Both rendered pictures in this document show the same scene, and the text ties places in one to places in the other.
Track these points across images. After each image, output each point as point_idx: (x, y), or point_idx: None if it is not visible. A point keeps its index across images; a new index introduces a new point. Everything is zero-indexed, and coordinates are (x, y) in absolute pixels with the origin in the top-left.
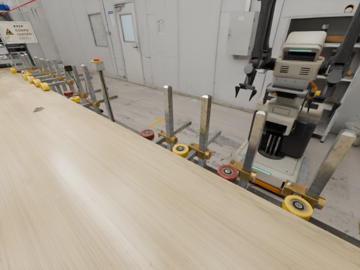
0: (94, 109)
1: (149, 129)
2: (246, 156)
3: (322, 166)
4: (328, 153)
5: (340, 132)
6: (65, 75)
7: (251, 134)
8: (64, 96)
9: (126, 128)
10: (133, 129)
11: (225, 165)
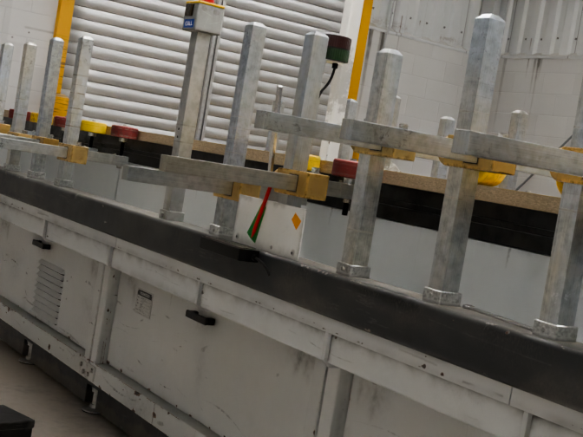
0: (242, 235)
1: (118, 125)
2: (27, 109)
3: (8, 82)
4: (7, 68)
5: (10, 45)
6: (394, 104)
7: (32, 74)
8: (503, 322)
9: (157, 133)
10: (114, 204)
11: (62, 116)
